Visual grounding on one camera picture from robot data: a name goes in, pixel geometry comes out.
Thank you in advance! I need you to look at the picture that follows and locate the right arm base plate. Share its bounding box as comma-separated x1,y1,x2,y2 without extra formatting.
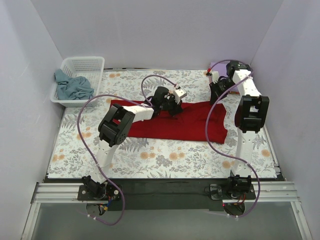
209,183,257,200

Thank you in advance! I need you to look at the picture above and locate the folded purple t shirt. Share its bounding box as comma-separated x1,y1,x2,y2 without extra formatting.
209,61,252,76

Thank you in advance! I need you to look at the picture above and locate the aluminium rail frame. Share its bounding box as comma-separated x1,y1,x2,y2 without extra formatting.
21,179,312,240

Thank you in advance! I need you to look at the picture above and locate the white plastic basket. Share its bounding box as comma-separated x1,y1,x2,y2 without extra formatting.
50,56,105,108

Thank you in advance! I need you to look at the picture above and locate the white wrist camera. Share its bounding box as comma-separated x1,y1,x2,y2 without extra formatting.
172,85,187,104
205,69,220,84

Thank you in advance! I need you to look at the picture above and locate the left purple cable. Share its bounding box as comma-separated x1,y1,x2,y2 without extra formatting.
77,74,181,226

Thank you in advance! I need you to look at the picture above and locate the purple cable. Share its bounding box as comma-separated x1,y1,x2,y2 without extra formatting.
77,74,181,226
204,59,261,219

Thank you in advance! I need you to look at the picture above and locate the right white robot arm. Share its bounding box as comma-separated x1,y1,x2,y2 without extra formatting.
206,59,270,200

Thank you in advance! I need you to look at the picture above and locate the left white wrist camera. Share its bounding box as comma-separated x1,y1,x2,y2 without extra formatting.
172,85,187,104

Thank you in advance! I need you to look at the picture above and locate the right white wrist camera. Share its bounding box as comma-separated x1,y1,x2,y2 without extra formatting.
205,69,220,84

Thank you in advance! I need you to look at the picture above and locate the red t shirt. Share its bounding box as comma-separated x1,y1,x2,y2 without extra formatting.
110,99,228,145

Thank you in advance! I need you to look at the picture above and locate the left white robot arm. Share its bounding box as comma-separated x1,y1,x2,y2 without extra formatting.
81,86,187,200

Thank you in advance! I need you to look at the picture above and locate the floral tablecloth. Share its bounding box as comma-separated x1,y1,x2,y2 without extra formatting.
47,69,278,180

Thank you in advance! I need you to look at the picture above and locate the blue-grey t shirt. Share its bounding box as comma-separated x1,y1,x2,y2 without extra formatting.
54,69,94,101

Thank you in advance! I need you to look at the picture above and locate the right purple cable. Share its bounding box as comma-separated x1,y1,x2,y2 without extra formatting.
204,59,261,219

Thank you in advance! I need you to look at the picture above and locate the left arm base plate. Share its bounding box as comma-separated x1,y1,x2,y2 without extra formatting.
77,184,121,201

